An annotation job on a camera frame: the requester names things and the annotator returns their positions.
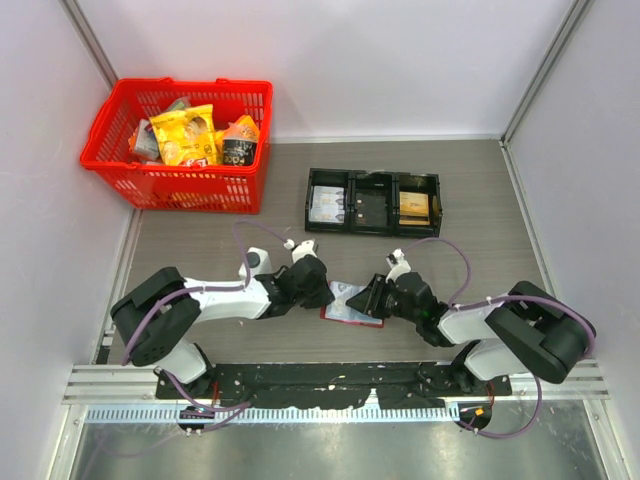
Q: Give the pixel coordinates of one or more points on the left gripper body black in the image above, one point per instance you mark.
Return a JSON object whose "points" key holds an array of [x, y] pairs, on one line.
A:
{"points": [[320, 286]]}

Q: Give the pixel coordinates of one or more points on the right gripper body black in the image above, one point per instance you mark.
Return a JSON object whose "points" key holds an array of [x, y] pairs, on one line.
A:
{"points": [[394, 306]]}

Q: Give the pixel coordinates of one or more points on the silver VIP card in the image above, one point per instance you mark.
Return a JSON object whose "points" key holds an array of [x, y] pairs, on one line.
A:
{"points": [[342, 305]]}

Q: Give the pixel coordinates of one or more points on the red leather card holder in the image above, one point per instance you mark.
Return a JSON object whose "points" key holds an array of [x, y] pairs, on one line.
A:
{"points": [[350, 320]]}

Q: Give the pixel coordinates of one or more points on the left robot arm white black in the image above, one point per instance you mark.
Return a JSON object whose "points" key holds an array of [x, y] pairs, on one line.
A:
{"points": [[156, 315]]}

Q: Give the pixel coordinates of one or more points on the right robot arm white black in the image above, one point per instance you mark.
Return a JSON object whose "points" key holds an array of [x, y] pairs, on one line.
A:
{"points": [[524, 330]]}

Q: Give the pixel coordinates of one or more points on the silver VIP cards stack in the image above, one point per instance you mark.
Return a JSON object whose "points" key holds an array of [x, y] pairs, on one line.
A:
{"points": [[327, 205]]}

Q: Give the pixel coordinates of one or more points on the black VIP cards stack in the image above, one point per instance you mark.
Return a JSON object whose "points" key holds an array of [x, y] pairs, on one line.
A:
{"points": [[370, 209]]}

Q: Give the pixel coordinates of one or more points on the gold VIP cards stack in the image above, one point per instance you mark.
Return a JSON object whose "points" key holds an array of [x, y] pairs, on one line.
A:
{"points": [[414, 208]]}

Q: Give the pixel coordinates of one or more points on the black three-compartment card tray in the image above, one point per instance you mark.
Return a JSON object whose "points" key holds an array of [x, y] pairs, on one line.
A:
{"points": [[390, 184]]}

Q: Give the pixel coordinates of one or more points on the white plastic bottle black cap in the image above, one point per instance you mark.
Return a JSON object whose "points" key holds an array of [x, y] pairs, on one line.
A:
{"points": [[256, 262]]}

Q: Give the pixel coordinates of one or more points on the black instant noodle cup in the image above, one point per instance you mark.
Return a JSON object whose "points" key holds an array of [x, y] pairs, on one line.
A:
{"points": [[238, 151]]}

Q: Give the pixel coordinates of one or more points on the orange snack bag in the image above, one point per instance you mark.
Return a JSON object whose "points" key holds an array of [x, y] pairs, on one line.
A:
{"points": [[244, 128]]}

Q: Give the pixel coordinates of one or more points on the yellow snack bag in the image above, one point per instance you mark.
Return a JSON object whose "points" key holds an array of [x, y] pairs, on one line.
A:
{"points": [[186, 138]]}

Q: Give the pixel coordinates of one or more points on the blue and white small box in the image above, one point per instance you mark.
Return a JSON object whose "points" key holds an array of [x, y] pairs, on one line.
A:
{"points": [[142, 142]]}

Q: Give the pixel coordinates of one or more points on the red plastic shopping basket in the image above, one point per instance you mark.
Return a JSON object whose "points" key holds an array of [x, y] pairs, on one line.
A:
{"points": [[218, 189]]}

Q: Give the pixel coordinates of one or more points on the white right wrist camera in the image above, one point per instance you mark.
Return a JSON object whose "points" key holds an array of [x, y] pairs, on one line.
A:
{"points": [[398, 265]]}

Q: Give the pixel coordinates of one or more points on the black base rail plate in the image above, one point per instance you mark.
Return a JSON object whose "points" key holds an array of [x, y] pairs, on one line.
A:
{"points": [[338, 386]]}

